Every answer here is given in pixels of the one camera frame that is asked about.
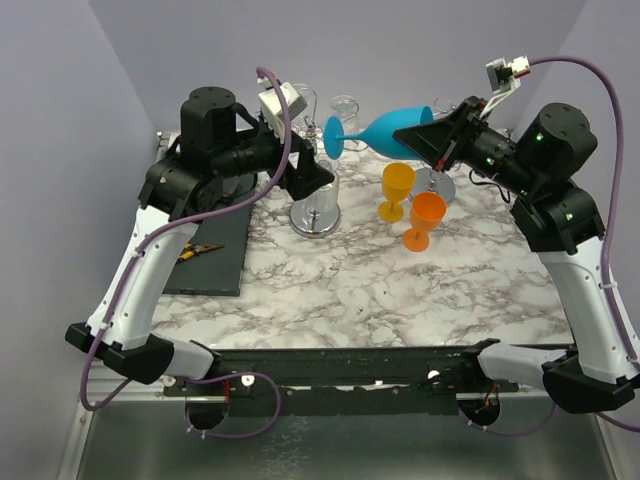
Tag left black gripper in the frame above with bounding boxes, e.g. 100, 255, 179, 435
214, 113, 335, 198

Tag chrome swirl wine glass rack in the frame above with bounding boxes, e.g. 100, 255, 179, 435
289, 83, 361, 238

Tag yellow plastic wine glass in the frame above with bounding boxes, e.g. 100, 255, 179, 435
378, 162, 416, 223

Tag clear wine glass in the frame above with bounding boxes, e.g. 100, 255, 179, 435
305, 172, 340, 214
293, 83, 317, 128
330, 94, 360, 134

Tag chrome spiral wire rack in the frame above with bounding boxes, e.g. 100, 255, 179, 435
408, 98, 456, 207

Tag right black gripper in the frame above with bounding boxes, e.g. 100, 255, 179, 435
394, 95, 542, 196

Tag orange plastic wine glass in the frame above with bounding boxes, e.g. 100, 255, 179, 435
402, 192, 447, 252

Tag purple cable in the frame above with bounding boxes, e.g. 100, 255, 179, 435
79, 65, 293, 440
459, 55, 640, 436

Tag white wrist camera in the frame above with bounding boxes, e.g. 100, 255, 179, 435
256, 82, 310, 144
480, 56, 531, 119

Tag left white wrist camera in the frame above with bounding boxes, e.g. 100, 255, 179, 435
256, 82, 310, 144

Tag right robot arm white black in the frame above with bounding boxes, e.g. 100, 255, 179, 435
393, 96, 639, 414

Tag dark grey box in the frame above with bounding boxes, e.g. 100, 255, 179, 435
164, 207, 252, 297

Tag aluminium mounting rail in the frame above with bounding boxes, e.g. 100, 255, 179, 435
86, 361, 543, 405

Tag blue plastic wine glass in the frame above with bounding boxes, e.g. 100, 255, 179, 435
323, 106, 434, 160

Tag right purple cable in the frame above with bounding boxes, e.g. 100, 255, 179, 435
459, 55, 640, 436

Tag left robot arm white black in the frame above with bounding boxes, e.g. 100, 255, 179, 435
65, 82, 334, 395

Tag yellow handled pliers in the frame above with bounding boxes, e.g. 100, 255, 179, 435
176, 243, 224, 264

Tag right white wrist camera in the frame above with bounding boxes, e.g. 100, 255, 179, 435
480, 56, 531, 119

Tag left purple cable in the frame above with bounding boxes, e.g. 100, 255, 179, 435
79, 65, 293, 440

